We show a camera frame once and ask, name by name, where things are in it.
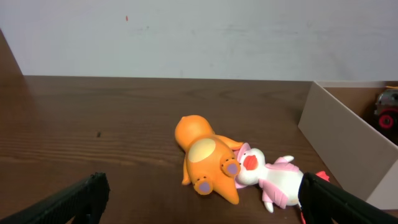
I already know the white pink duck toy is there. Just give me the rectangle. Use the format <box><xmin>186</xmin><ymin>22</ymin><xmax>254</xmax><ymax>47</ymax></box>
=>
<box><xmin>233</xmin><ymin>142</ymin><xmax>331</xmax><ymax>224</ymax></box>

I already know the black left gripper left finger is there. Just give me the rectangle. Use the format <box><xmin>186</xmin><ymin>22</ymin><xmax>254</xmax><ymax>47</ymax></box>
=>
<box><xmin>1</xmin><ymin>172</ymin><xmax>110</xmax><ymax>224</ymax></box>

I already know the orange dinosaur toy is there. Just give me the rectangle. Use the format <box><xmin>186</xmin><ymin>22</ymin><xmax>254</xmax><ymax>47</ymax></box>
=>
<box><xmin>175</xmin><ymin>115</ymin><xmax>243</xmax><ymax>205</ymax></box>

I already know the white cardboard box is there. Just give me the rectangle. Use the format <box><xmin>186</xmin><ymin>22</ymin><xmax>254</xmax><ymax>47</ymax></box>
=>
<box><xmin>298</xmin><ymin>81</ymin><xmax>397</xmax><ymax>210</ymax></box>

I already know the red grey toy truck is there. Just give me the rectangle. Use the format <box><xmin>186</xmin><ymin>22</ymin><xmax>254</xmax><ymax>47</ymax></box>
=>
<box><xmin>374</xmin><ymin>86</ymin><xmax>397</xmax><ymax>131</ymax></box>

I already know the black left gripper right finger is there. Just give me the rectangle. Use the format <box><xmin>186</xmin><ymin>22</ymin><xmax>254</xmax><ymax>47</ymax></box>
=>
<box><xmin>298</xmin><ymin>172</ymin><xmax>397</xmax><ymax>224</ymax></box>

